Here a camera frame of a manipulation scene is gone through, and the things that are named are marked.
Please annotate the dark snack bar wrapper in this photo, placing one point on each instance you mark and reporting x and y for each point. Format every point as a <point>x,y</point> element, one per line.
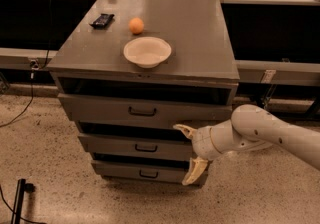
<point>102,21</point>

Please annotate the white bowl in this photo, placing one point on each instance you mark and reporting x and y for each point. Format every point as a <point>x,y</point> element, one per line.
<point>147,52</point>

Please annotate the grey bottom drawer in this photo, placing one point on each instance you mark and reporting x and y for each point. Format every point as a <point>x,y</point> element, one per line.
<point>139,172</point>

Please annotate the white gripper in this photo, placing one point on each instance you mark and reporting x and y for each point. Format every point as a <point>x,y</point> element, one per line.
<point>202,142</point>

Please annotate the grey top drawer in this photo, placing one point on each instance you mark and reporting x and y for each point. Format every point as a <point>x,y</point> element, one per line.
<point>138,112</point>

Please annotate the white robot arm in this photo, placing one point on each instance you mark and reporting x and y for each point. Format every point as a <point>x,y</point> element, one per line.
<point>250,128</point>

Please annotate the grey drawer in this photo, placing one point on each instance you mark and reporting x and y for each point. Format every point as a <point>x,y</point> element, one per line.
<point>136,147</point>
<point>138,112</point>
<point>139,172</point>

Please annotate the grey drawer cabinet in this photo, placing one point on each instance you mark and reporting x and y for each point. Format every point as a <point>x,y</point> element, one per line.
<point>201,68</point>

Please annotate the black stand bottom left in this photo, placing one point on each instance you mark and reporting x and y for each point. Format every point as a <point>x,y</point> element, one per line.
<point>22,188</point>

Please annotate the orange fruit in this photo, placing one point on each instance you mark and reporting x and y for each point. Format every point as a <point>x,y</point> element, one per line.
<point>136,26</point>

